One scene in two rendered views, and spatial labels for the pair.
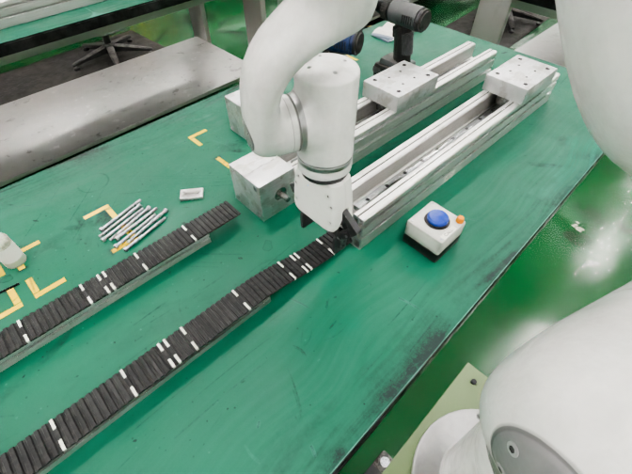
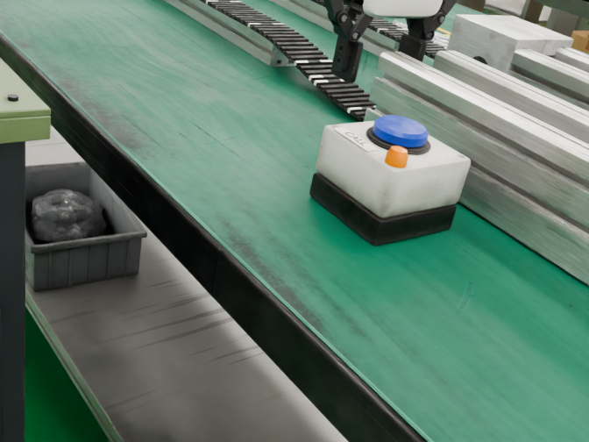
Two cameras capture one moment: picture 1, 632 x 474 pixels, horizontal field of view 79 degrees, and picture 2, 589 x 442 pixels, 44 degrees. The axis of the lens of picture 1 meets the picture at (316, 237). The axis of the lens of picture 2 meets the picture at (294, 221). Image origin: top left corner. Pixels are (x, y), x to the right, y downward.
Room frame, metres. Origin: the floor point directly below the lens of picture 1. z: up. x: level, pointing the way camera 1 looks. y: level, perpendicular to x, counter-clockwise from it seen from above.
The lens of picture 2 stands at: (0.46, -0.73, 1.03)
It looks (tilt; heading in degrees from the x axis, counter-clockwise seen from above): 28 degrees down; 93
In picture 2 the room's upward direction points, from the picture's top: 12 degrees clockwise
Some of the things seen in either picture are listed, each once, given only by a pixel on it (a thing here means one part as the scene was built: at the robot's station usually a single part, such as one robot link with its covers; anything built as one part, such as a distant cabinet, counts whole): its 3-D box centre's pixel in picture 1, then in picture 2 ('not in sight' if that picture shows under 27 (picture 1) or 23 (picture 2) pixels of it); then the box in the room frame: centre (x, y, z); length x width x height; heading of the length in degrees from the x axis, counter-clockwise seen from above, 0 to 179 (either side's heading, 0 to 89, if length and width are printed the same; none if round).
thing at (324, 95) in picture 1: (323, 111); not in sight; (0.47, -0.01, 1.08); 0.09 x 0.08 x 0.13; 112
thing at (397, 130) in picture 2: (437, 219); (399, 136); (0.50, -0.23, 0.84); 0.04 x 0.04 x 0.02
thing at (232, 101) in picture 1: (256, 114); not in sight; (0.88, 0.15, 0.83); 0.11 x 0.10 x 0.10; 44
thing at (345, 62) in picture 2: (344, 240); (339, 45); (0.44, -0.05, 0.85); 0.03 x 0.03 x 0.07; 43
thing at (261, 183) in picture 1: (267, 186); (494, 67); (0.61, 0.10, 0.83); 0.12 x 0.09 x 0.10; 43
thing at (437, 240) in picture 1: (430, 228); (396, 174); (0.50, -0.22, 0.81); 0.10 x 0.08 x 0.06; 43
